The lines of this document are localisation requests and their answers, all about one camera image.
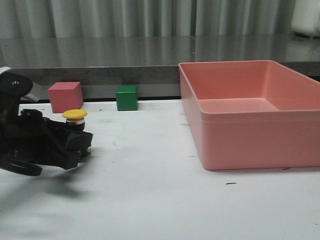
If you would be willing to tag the far pink cube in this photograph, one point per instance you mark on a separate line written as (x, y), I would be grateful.
(65, 96)

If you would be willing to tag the grey stone counter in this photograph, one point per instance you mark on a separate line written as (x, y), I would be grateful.
(101, 64)

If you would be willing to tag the right green cube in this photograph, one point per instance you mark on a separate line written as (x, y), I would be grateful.
(127, 98)

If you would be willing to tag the grey pleated curtain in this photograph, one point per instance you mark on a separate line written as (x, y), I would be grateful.
(142, 18)

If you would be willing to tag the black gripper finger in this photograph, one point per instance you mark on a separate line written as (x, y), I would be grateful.
(66, 159)
(60, 131)

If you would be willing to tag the pink plastic bin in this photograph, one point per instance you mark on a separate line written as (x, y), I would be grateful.
(253, 114)

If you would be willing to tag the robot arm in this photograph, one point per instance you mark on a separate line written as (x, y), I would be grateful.
(12, 88)

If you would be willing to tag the yellow push button switch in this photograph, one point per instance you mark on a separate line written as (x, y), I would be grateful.
(75, 118)

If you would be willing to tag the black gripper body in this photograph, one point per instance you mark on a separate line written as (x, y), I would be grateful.
(28, 140)

